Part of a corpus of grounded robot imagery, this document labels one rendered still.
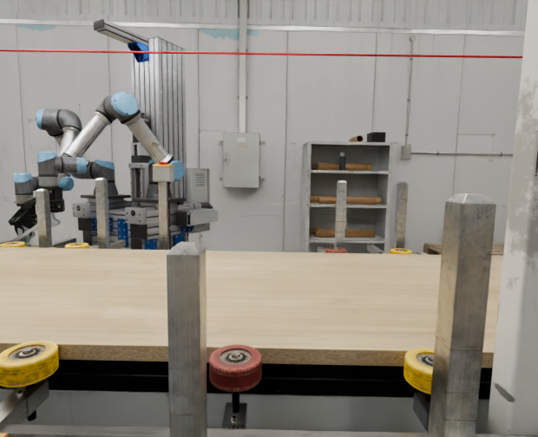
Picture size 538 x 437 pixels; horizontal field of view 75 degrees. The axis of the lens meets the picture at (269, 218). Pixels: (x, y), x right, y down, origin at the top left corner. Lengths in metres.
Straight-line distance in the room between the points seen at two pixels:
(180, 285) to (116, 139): 4.14
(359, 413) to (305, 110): 3.77
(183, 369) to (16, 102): 4.76
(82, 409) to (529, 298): 0.74
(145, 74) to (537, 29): 2.23
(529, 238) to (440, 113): 4.13
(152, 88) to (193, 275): 2.17
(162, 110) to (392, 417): 2.15
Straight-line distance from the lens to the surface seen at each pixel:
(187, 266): 0.38
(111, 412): 0.76
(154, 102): 2.47
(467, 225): 0.41
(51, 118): 2.33
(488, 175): 4.93
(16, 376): 0.66
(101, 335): 0.71
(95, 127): 2.04
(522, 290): 0.60
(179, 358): 0.42
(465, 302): 0.43
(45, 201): 1.74
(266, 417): 0.71
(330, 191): 4.20
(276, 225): 4.18
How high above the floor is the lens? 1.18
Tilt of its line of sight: 7 degrees down
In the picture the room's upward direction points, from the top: 1 degrees clockwise
